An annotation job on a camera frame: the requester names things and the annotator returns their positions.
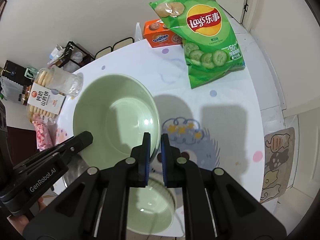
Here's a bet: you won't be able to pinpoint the green ceramic bowl back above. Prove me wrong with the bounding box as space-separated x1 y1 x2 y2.
127 174 176 235

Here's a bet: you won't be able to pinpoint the green ceramic bowl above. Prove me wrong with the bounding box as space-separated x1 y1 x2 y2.
73 74 161 170
127 174 176 235

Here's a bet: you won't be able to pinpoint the person's left hand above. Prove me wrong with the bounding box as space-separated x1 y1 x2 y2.
7 197 46 235

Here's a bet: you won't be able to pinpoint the yam biscuit package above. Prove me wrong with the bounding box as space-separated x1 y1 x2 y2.
27 68 66 125

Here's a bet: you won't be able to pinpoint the cartoon printed tablecloth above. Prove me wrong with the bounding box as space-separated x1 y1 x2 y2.
52 38 266 238

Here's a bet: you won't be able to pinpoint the clear glass cup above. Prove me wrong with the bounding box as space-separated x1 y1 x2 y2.
46 67 83 97

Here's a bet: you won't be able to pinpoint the cartoon floor mat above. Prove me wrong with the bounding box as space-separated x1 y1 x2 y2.
260 127 295 203

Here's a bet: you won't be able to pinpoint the green Lay's chips bag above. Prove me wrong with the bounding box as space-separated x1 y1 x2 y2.
149 0 245 88

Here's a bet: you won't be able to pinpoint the black framed stools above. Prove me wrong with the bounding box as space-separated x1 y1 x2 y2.
94 37 135 60

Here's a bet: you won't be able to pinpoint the orange Ovaltine biscuit box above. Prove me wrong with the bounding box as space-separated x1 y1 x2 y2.
143 19 182 48

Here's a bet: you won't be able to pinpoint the pink strawberry ring snack bag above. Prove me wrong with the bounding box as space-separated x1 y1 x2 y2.
32 121 57 151

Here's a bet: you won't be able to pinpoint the black wire rack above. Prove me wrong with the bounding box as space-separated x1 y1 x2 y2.
47 41 94 73

